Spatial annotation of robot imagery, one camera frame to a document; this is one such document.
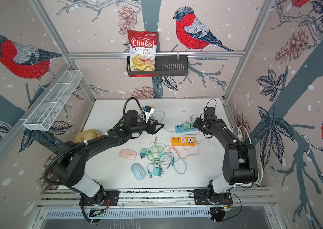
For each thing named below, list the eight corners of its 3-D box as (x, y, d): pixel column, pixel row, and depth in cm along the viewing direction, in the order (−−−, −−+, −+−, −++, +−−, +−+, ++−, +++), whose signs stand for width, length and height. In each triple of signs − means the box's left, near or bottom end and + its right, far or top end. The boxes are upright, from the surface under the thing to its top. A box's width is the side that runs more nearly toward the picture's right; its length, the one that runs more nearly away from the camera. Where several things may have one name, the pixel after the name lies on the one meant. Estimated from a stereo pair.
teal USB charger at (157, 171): (153, 176, 83) (152, 174, 81) (153, 168, 86) (153, 167, 84) (164, 176, 83) (164, 174, 81) (164, 168, 86) (164, 167, 83)
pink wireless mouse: (118, 156, 91) (117, 155, 89) (122, 149, 94) (121, 147, 92) (134, 161, 89) (134, 160, 87) (137, 153, 92) (137, 151, 90)
